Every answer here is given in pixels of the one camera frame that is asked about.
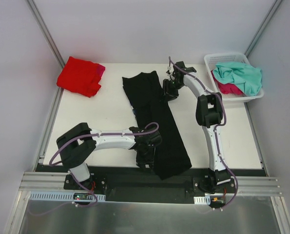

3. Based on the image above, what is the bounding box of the black daisy t-shirt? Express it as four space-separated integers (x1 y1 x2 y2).
122 71 192 180

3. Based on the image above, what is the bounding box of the pink t-shirt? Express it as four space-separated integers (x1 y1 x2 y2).
96 64 105 78

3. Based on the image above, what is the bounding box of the red t-shirt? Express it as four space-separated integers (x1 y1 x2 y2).
57 56 101 98

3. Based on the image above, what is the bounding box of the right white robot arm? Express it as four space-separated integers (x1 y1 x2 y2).
163 60 231 194

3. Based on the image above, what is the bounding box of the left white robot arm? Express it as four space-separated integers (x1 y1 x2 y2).
49 122 162 190

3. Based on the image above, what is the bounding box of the magenta t-shirt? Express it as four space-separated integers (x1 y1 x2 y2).
218 83 243 95

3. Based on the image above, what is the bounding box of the teal t-shirt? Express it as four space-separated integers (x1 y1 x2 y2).
211 62 262 97

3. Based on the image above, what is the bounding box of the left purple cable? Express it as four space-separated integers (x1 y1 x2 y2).
27 122 160 215

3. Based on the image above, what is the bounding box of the purple cable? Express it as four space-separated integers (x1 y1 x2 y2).
27 122 160 215
168 56 238 215

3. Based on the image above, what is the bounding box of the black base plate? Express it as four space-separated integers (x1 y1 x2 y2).
63 164 237 204

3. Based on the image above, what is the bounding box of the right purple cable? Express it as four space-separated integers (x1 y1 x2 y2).
168 56 238 215

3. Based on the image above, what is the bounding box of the right white cable duct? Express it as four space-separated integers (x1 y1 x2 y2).
193 196 211 205

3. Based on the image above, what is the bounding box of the white cable duct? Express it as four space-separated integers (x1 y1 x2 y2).
30 192 96 202
193 196 211 205

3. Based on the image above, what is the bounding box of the left white cable duct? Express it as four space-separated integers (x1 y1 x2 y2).
30 192 96 202

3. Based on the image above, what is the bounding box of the right aluminium frame post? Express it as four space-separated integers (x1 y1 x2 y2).
244 0 284 57

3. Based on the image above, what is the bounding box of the aluminium frame post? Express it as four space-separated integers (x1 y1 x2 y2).
25 0 67 71
244 0 284 57

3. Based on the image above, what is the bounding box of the left aluminium frame post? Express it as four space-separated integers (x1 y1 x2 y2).
25 0 67 71

